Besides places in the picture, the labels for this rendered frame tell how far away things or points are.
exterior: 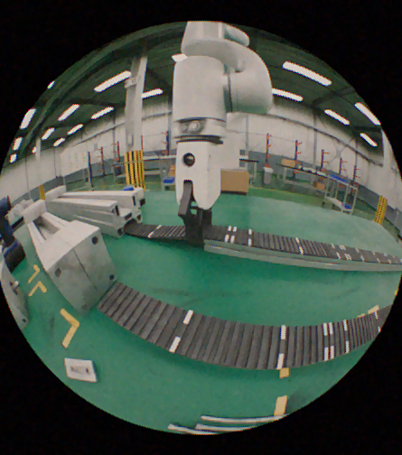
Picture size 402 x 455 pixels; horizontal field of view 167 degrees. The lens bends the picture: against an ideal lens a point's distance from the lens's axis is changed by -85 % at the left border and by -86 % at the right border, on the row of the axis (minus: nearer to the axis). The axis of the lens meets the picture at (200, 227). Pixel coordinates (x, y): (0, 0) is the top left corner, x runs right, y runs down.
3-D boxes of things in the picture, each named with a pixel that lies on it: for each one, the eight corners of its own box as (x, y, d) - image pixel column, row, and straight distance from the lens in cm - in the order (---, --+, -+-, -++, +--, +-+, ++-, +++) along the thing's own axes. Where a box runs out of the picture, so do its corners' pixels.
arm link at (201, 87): (233, 127, 28) (184, 128, 30) (231, 72, 33) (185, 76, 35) (229, 116, 20) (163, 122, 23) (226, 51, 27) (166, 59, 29)
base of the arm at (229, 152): (211, 166, 88) (212, 135, 88) (245, 169, 86) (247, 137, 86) (203, 169, 69) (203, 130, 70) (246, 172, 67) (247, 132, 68)
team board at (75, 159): (63, 200, 666) (57, 153, 667) (70, 196, 702) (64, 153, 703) (89, 194, 570) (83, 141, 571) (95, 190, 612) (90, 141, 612)
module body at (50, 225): (92, 261, 33) (77, 224, 29) (61, 291, 32) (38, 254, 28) (38, 218, 108) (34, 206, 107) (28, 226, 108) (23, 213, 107)
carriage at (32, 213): (50, 218, 60) (44, 199, 59) (29, 233, 60) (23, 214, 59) (43, 214, 76) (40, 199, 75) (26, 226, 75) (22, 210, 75)
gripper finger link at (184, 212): (181, 199, 17) (189, 228, 21) (200, 166, 23) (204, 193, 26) (172, 198, 18) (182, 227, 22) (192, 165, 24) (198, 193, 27)
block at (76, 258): (127, 268, 27) (111, 219, 23) (84, 318, 25) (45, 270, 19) (99, 255, 34) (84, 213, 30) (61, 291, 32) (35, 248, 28)
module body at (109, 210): (142, 220, 43) (137, 190, 40) (118, 238, 37) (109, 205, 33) (59, 205, 111) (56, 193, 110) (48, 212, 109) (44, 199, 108)
